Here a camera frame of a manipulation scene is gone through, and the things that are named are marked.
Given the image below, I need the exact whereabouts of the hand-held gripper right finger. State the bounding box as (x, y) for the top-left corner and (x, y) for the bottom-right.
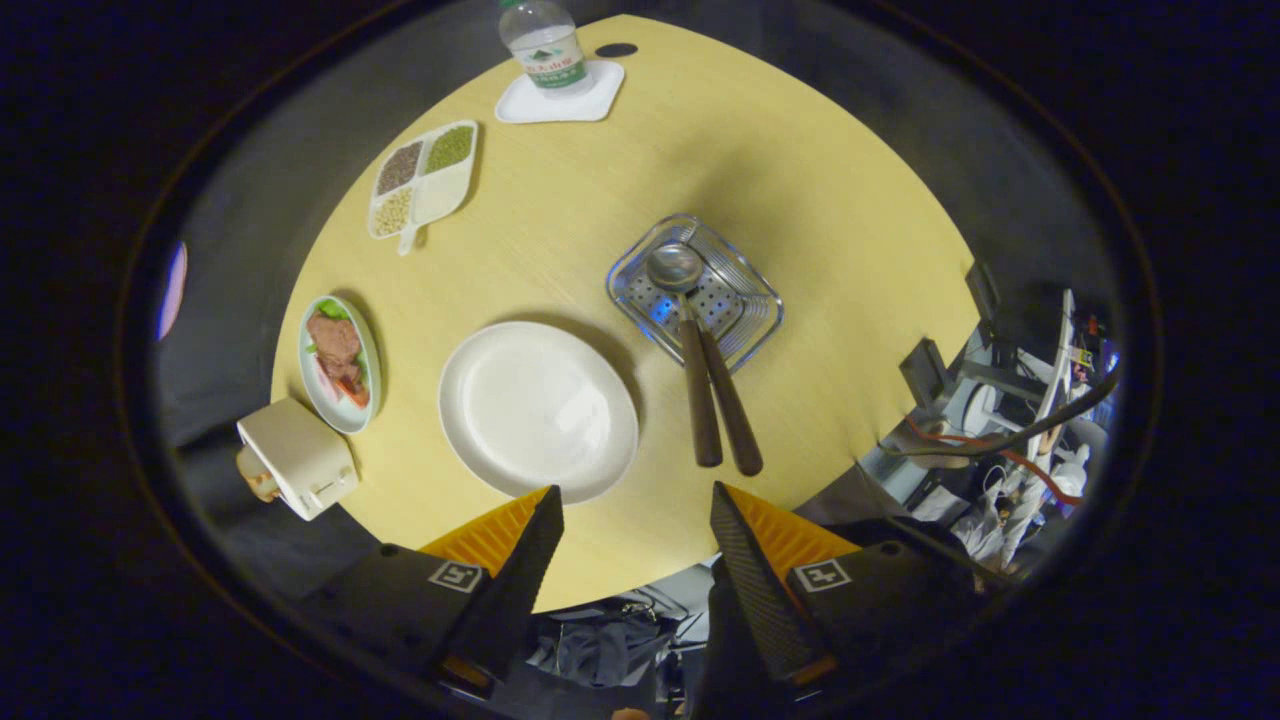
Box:
(708, 481), (986, 701)

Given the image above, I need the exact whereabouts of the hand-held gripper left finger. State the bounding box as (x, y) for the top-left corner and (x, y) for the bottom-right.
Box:
(300, 485), (566, 691)

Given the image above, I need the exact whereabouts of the wooden handled metal fork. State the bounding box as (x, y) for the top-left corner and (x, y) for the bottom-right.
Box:
(660, 290), (765, 477)

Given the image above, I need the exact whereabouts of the wooden handled metal spoon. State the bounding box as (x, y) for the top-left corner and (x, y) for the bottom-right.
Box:
(645, 242), (724, 469)

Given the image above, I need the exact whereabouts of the dark grey cloth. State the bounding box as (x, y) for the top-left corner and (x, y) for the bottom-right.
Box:
(528, 598), (663, 693)

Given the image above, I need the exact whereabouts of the round white plate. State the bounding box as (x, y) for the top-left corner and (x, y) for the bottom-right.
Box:
(438, 320), (640, 505)

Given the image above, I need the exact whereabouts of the white toaster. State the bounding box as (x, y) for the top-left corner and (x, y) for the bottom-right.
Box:
(236, 397), (361, 522)

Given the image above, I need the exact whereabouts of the pale green food plate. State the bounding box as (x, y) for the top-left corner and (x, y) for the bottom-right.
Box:
(298, 294), (383, 435)

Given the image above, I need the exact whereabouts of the toast slice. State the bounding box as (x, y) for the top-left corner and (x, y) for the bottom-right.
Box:
(236, 445), (281, 503)

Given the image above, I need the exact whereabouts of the clear perforated drainer basket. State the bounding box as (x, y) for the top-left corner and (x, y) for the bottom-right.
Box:
(605, 213), (785, 375)

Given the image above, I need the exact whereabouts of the sliced meat serving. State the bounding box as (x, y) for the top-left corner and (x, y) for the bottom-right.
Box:
(306, 300), (371, 406)

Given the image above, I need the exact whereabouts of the white upright stand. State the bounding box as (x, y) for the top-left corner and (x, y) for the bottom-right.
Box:
(1030, 290), (1076, 441)

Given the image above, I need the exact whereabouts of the white divided snack dish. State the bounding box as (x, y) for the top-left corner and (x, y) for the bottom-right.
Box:
(367, 120), (480, 257)

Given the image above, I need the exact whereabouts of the white square coaster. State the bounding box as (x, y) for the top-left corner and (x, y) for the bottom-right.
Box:
(494, 59), (626, 125)

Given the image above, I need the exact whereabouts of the clear plastic water bottle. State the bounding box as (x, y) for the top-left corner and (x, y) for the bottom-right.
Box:
(498, 0), (593, 98)

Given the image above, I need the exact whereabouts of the black table bracket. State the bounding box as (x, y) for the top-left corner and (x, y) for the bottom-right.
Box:
(965, 260), (1001, 321)
(900, 338), (951, 406)

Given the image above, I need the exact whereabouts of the grey thick cable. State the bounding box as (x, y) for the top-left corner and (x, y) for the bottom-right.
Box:
(880, 370), (1121, 461)

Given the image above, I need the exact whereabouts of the red cable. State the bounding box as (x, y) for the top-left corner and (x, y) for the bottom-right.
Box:
(905, 415), (1086, 506)

